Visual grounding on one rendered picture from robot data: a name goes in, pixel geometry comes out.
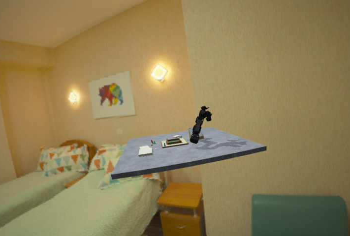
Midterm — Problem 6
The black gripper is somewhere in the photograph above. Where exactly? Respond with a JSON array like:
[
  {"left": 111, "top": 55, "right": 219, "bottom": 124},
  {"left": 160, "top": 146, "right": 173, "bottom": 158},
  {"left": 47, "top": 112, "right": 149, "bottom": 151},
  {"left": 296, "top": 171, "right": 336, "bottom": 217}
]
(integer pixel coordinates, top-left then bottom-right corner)
[{"left": 201, "top": 106, "right": 211, "bottom": 121}]

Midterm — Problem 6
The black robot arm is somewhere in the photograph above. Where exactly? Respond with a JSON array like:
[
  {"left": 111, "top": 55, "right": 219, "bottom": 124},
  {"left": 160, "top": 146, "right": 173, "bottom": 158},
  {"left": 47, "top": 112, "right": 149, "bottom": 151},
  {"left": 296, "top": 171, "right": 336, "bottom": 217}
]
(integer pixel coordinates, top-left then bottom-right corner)
[{"left": 190, "top": 110, "right": 211, "bottom": 144}]

